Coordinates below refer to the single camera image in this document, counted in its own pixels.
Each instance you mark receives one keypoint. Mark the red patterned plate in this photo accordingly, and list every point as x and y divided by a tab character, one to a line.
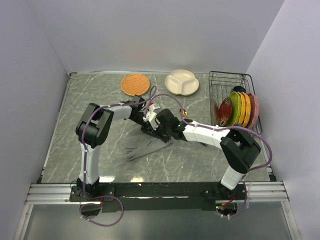
225	112

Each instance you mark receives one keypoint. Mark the orange scalloped plate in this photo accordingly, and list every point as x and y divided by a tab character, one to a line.
248	110

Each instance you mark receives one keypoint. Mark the cream divided plate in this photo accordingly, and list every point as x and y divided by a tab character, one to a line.
181	82

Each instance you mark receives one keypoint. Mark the grey cloth napkin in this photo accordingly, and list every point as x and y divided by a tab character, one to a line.
141	145

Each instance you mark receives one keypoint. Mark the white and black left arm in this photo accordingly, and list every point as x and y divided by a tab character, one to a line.
92	131

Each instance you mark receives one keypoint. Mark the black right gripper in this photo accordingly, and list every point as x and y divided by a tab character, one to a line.
166	139

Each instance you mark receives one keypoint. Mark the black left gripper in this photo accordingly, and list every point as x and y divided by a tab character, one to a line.
146	129

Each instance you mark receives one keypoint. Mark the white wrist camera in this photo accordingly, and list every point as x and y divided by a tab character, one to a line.
153	106
151	118

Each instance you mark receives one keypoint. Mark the aluminium frame rail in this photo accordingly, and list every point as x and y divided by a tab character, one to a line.
46	194

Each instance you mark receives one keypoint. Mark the dark blue bowl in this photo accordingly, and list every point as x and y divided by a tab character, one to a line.
239	88

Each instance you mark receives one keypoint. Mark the black wire dish rack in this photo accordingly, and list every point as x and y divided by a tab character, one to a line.
220	87

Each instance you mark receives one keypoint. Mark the gold spoon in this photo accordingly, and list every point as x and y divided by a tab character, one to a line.
184	116

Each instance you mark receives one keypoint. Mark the green scalloped plate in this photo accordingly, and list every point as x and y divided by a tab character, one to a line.
236	108

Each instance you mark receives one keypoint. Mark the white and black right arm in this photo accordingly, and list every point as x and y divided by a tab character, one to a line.
239	147

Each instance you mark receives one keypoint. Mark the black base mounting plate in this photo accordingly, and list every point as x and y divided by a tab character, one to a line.
148	196

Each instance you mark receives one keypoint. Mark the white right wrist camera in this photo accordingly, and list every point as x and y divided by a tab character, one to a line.
151	118

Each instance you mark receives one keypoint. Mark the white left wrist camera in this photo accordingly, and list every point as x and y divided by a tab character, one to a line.
153	106

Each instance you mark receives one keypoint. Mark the yellow scalloped plate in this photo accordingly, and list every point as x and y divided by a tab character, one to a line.
243	109

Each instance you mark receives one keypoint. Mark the orange woven round coaster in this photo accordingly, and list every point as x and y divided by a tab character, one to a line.
135	84

